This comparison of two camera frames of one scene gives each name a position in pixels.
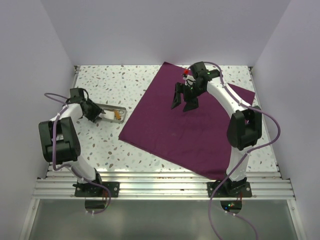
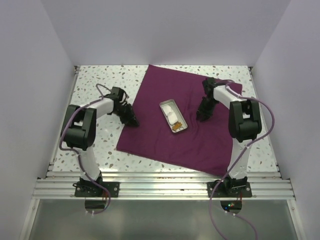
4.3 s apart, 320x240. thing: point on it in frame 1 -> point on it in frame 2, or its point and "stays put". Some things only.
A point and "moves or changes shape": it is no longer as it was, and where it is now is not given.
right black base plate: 229,189 stays put
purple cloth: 198,137 moves or changes shape
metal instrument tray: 123,112 moves or changes shape
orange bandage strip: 116,112 moves or changes shape
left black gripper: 97,110 -> 130,120
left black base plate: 89,190 stays put
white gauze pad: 109,115 -> 172,118
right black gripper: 191,103 -> 206,114
